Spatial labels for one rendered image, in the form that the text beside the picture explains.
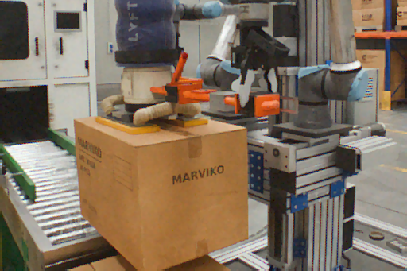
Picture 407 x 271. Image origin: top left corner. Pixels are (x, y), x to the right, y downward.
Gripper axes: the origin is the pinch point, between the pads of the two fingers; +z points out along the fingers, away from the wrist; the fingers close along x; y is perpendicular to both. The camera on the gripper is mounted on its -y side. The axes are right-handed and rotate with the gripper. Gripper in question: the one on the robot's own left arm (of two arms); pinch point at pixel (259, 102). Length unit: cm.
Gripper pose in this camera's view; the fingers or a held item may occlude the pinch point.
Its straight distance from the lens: 107.5
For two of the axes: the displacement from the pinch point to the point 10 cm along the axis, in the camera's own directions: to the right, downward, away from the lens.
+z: 0.0, 10.0, 0.8
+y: -6.3, -0.6, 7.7
